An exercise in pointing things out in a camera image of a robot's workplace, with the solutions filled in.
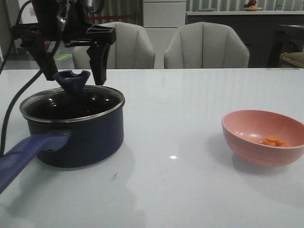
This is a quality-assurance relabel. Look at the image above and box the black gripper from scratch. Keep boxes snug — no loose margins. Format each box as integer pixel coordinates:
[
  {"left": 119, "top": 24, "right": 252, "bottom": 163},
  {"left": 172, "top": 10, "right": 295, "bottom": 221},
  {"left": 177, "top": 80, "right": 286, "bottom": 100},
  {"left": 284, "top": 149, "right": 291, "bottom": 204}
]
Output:
[{"left": 12, "top": 0, "right": 116, "bottom": 85}]

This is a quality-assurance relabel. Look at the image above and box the glass lid purple knob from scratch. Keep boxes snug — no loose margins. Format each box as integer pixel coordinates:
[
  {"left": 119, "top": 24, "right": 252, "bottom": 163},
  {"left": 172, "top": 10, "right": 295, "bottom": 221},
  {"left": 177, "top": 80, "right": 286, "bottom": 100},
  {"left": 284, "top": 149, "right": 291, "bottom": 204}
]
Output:
[{"left": 19, "top": 70, "right": 125, "bottom": 124}]

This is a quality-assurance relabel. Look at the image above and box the pink plastic bowl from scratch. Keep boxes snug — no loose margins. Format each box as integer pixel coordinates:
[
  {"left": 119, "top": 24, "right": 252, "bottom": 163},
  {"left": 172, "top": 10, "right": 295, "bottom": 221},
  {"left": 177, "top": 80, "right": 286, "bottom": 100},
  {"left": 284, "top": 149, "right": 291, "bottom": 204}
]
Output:
[{"left": 221, "top": 110, "right": 304, "bottom": 167}]

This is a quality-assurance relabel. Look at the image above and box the left grey upholstered chair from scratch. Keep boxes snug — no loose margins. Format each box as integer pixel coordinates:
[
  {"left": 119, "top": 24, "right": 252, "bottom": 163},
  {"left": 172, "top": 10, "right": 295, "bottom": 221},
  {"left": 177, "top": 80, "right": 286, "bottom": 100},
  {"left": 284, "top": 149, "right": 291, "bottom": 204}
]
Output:
[{"left": 72, "top": 21, "right": 156, "bottom": 70}]

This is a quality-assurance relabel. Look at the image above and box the grey upholstered chair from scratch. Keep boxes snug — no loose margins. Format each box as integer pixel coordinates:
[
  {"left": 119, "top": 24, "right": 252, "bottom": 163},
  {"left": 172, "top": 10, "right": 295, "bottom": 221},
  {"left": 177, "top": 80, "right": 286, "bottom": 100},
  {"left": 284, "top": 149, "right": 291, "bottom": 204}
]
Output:
[
  {"left": 72, "top": 21, "right": 156, "bottom": 70},
  {"left": 163, "top": 22, "right": 250, "bottom": 69}
]

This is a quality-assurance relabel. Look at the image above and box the grey curtain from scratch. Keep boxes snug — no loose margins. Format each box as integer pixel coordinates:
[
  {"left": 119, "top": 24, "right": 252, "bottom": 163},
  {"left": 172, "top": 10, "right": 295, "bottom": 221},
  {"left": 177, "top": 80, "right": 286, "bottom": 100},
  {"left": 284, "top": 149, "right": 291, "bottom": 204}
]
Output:
[{"left": 86, "top": 0, "right": 143, "bottom": 26}]

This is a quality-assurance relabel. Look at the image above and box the red barrier belt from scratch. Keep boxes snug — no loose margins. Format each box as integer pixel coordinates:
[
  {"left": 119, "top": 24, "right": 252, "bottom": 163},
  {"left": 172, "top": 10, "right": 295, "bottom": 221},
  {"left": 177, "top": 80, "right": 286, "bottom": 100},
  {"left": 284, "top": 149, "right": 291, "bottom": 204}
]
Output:
[{"left": 88, "top": 14, "right": 137, "bottom": 20}]

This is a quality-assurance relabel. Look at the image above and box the white cabinet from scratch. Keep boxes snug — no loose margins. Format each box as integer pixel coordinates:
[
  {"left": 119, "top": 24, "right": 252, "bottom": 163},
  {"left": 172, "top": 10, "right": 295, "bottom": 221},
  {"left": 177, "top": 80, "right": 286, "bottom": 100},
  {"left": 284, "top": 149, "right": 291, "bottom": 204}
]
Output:
[{"left": 143, "top": 0, "right": 186, "bottom": 69}]

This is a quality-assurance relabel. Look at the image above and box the right grey upholstered chair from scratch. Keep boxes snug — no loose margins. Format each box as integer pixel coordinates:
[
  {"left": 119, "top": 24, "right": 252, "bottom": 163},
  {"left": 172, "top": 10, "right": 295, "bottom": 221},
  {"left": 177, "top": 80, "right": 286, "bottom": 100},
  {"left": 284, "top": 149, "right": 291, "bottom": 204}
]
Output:
[{"left": 163, "top": 22, "right": 250, "bottom": 69}]

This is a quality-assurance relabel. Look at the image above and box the fruit plate on counter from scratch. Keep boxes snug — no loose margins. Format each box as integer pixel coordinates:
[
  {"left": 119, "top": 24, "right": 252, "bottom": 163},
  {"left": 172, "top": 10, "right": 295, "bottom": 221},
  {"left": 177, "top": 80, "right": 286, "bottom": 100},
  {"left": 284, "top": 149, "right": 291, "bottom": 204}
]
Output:
[{"left": 241, "top": 0, "right": 263, "bottom": 11}]

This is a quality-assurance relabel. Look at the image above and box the dark grey sideboard counter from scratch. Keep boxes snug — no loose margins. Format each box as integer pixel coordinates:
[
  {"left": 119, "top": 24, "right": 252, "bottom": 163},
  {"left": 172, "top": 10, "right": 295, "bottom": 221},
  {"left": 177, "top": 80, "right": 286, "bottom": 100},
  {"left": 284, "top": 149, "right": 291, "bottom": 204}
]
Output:
[{"left": 186, "top": 10, "right": 304, "bottom": 68}]

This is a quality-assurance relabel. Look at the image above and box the black side table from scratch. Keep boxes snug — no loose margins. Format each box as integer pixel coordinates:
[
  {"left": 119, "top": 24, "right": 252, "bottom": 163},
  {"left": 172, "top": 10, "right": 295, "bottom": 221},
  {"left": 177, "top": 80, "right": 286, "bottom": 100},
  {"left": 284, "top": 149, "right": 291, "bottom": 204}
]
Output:
[{"left": 267, "top": 24, "right": 304, "bottom": 67}]

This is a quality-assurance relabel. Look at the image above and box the dark blue saucepan purple handle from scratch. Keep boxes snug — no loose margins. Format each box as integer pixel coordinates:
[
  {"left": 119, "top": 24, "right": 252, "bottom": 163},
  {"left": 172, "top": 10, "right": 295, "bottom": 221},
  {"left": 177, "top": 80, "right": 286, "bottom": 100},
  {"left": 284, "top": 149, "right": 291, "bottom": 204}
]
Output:
[{"left": 0, "top": 85, "right": 125, "bottom": 194}]

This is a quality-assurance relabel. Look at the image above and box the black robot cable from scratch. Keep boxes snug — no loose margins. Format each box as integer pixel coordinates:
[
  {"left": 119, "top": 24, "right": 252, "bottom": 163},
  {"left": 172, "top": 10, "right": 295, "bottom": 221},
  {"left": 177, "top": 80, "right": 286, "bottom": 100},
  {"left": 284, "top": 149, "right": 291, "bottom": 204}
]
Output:
[{"left": 0, "top": 0, "right": 63, "bottom": 157}]

